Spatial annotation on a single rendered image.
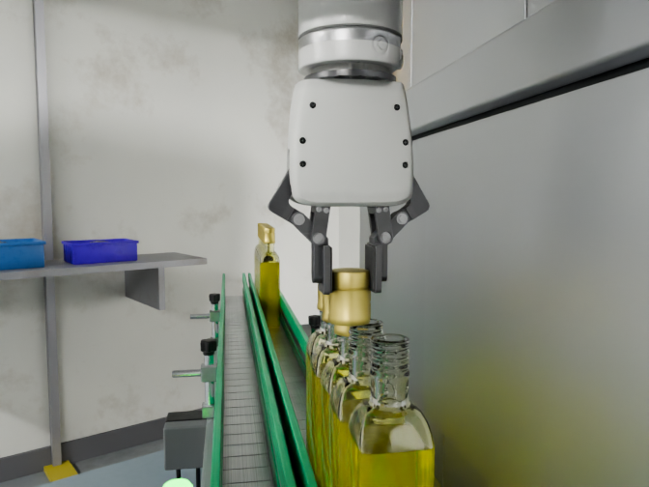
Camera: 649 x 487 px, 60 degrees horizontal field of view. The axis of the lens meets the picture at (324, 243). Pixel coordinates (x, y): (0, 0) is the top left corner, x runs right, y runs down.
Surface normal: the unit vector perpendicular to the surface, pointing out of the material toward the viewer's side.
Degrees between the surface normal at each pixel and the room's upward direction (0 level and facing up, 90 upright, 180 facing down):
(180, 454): 90
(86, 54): 90
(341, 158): 94
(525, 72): 90
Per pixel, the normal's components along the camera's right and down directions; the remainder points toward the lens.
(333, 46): -0.33, 0.07
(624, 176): -0.99, 0.01
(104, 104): 0.61, 0.07
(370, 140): 0.18, 0.11
